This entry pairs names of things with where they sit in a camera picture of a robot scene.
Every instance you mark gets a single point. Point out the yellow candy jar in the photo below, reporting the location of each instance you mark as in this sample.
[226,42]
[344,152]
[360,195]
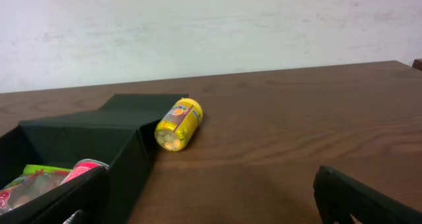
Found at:
[176,128]

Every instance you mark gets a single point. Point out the black open gift box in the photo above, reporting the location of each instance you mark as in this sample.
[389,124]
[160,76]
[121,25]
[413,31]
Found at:
[120,134]

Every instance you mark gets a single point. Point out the red potato chips can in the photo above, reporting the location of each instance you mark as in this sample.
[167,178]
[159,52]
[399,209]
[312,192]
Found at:
[83,166]

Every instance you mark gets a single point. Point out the Haribo gummy candy bag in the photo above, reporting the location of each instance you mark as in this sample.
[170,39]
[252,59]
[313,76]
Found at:
[34,181]

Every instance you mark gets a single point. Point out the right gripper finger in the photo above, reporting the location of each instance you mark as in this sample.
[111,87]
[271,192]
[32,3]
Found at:
[342,199]

